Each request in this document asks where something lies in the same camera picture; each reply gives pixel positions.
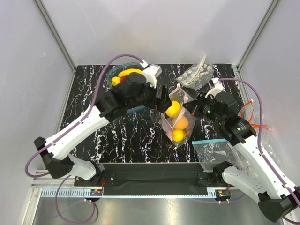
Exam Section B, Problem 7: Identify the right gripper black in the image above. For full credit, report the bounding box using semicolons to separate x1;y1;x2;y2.
183;91;224;126

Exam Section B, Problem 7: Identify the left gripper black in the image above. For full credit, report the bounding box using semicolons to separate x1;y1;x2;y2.
128;80;172;113

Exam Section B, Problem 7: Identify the orange peach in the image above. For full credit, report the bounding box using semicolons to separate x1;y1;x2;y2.
175;116;189;130

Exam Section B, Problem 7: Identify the pink zip top bag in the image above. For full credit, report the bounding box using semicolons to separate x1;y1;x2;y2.
159;84;195;147

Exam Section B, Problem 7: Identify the teal plastic fruit tray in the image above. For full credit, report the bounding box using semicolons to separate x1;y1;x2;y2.
106;62;146;114

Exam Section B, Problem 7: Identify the yellow lemon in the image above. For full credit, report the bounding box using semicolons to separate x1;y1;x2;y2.
165;100;181;118

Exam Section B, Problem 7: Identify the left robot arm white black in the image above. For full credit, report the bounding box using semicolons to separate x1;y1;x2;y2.
34;73;172;186

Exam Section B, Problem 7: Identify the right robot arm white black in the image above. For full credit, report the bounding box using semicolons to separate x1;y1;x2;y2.
183;92;300;223

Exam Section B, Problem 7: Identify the clear bag with white pieces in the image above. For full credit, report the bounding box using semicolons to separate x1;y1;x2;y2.
177;55;214;90

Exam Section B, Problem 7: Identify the blue zip top bag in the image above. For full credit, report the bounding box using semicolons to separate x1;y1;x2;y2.
192;139;236;172

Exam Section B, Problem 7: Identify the orange zip top bag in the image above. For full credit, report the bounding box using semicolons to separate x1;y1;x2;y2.
239;99;271;147

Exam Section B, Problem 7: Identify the yellow banana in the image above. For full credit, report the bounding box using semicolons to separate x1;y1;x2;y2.
118;68;143;78

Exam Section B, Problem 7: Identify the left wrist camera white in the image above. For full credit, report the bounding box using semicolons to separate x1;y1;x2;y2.
142;64;162;88

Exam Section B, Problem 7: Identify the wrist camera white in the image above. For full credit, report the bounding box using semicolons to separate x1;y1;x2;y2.
142;64;162;88
205;78;224;98

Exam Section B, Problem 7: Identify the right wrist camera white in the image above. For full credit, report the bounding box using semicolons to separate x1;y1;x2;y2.
205;78;224;98

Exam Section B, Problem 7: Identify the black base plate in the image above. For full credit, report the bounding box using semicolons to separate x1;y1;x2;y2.
74;163;228;194

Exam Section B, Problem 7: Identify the white cable duct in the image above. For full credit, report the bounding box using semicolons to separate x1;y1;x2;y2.
41;187;216;199

